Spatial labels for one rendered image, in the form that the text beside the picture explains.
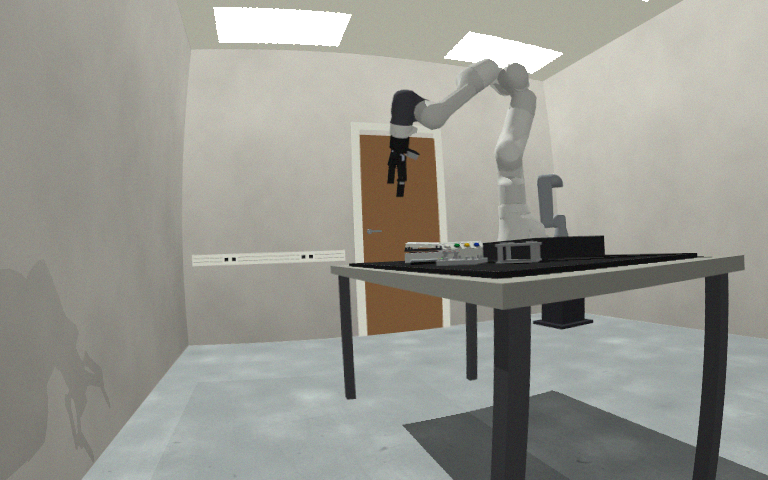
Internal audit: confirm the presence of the white operator button panel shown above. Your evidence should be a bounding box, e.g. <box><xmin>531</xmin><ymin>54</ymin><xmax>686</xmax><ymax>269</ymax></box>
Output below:
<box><xmin>438</xmin><ymin>241</ymin><xmax>483</xmax><ymax>259</ymax></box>

